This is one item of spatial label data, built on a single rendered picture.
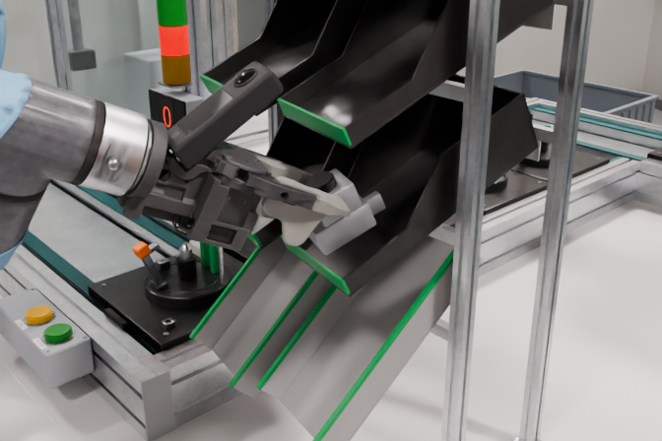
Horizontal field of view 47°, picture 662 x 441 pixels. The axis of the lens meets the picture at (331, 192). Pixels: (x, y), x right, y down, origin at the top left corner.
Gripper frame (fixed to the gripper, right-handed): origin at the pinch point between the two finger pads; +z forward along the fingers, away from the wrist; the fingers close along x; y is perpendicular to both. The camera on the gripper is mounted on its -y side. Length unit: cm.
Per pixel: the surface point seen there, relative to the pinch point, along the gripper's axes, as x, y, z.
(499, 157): 1.1, -9.8, 17.2
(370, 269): 3.8, 5.5, 5.9
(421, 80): 2.0, -14.0, 2.7
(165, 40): -65, 0, -2
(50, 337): -37, 43, -10
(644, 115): -136, -30, 198
